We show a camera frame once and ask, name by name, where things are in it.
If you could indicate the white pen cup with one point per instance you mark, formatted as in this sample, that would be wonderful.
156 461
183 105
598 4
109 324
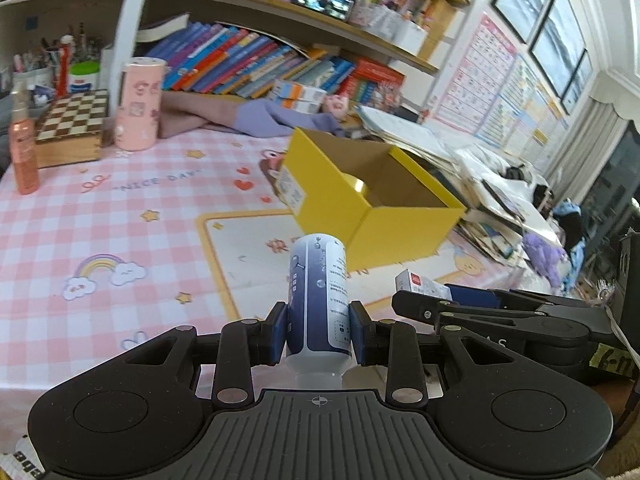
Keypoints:
32 77

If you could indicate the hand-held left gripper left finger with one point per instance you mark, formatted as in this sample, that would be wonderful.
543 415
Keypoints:
278 334

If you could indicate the blue bordered wall poster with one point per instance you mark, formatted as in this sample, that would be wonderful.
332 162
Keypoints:
517 110

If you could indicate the row of white storage boxes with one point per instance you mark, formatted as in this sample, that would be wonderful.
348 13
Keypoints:
395 22

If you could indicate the pink checkered tablecloth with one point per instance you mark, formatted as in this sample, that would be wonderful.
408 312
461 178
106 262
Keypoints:
125 210

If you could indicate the small white red box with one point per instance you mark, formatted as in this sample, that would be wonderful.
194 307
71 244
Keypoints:
417 284

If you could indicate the smartphone with lit screen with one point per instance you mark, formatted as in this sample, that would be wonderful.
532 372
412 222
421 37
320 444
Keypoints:
322 1

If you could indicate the pink bordered wall poster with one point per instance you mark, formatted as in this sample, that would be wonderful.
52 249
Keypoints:
480 70

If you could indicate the white curtain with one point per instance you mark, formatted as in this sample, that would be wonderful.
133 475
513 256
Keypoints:
600 125

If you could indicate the yellow cardboard box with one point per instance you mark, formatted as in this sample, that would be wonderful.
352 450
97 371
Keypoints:
400 235

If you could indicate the stack of papers and books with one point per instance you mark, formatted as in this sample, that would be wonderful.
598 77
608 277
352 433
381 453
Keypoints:
430 145

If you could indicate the pink spray bottle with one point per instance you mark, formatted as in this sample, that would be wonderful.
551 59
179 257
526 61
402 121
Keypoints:
24 160

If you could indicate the yellow chart wall poster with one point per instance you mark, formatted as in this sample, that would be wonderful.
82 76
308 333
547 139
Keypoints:
550 125

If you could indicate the mauve and purple garment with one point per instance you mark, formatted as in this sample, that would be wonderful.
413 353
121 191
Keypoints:
250 117

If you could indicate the pink pig plush toy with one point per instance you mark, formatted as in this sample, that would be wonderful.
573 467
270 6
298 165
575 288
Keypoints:
336 106

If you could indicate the wooden chessboard box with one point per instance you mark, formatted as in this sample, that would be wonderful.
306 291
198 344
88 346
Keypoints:
70 115

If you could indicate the blue white plastic bottle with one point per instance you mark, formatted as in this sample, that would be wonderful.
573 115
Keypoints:
317 300

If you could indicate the white green brush cup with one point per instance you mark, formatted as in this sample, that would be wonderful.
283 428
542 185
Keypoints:
84 77

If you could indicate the pink cylinder canister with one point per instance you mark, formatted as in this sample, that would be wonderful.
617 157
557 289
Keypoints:
140 110

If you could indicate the row of colourful books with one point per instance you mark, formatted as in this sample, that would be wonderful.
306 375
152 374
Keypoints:
240 60

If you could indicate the red boxed book set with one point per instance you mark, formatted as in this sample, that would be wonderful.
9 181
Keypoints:
375 80

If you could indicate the orange white medicine box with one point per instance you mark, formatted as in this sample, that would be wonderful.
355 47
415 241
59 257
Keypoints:
300 91
302 106

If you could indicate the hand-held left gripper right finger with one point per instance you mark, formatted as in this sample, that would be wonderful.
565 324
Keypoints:
358 334

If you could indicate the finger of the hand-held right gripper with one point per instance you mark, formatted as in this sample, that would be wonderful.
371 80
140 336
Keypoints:
470 294
475 320

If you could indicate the yellow tape roll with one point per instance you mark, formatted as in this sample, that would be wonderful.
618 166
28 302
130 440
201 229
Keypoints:
357 183

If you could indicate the white bookshelf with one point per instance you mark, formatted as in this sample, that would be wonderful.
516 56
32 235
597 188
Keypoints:
135 15

